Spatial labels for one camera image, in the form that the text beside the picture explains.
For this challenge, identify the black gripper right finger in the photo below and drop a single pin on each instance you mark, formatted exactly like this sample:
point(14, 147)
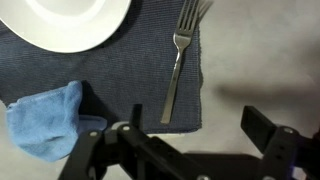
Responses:
point(280, 150)

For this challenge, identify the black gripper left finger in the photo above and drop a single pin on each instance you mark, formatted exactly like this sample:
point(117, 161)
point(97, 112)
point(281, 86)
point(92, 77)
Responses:
point(100, 156)

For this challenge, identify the silver metal fork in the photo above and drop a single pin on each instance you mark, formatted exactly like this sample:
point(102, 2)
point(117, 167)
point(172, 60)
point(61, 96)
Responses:
point(181, 40)

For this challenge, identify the white round plate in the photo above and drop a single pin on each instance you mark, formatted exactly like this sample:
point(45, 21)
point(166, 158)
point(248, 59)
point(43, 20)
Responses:
point(66, 26)

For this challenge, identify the light blue cloth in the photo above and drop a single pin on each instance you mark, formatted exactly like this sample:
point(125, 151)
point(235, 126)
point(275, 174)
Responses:
point(43, 123)

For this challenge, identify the dark blue woven placemat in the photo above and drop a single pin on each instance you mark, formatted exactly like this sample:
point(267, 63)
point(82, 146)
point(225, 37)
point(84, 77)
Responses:
point(133, 76)

